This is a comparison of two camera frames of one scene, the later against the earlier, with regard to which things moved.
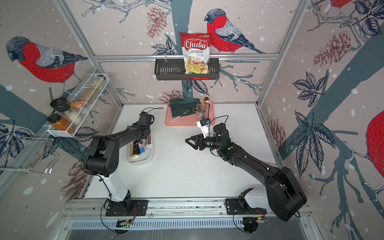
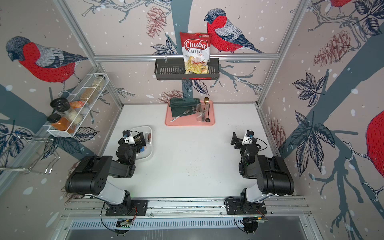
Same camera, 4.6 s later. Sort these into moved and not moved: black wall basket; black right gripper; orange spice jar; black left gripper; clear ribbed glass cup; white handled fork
Moved: black left gripper; black right gripper
Not moved: orange spice jar; black wall basket; white handled fork; clear ribbed glass cup
